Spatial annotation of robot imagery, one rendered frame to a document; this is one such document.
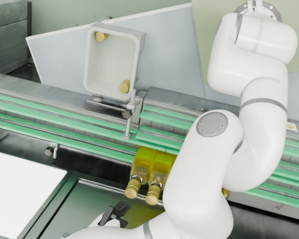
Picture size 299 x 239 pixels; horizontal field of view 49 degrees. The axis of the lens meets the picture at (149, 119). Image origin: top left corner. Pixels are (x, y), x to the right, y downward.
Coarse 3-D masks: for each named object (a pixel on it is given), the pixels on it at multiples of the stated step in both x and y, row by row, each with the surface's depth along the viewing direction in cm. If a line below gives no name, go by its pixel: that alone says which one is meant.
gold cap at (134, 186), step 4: (132, 180) 91; (136, 180) 91; (128, 184) 90; (132, 184) 89; (136, 184) 90; (140, 184) 92; (128, 188) 88; (132, 188) 88; (136, 188) 89; (128, 192) 88; (132, 192) 88; (136, 192) 88; (128, 196) 89; (132, 196) 89
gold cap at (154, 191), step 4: (152, 188) 90; (156, 188) 90; (148, 192) 89; (152, 192) 88; (156, 192) 89; (160, 192) 91; (148, 196) 88; (152, 196) 87; (156, 196) 87; (148, 200) 88; (152, 200) 88; (156, 200) 87; (152, 204) 88
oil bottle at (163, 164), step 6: (156, 156) 102; (162, 156) 102; (168, 156) 103; (174, 156) 104; (156, 162) 99; (162, 162) 99; (168, 162) 100; (156, 168) 96; (162, 168) 97; (168, 168) 97; (150, 174) 94; (156, 174) 94; (162, 174) 94; (168, 174) 95; (150, 180) 94; (156, 180) 93; (162, 180) 93; (162, 186) 94
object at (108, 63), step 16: (112, 32) 104; (96, 48) 113; (112, 48) 114; (128, 48) 112; (96, 64) 117; (112, 64) 116; (128, 64) 115; (96, 80) 120; (112, 80) 119; (112, 96) 113; (128, 96) 112
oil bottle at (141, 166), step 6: (138, 150) 103; (144, 150) 103; (150, 150) 104; (156, 150) 105; (138, 156) 100; (144, 156) 100; (150, 156) 101; (132, 162) 97; (138, 162) 97; (144, 162) 97; (150, 162) 98; (132, 168) 95; (138, 168) 95; (144, 168) 95; (150, 168) 97; (132, 174) 94; (138, 174) 94; (144, 174) 94; (144, 180) 95
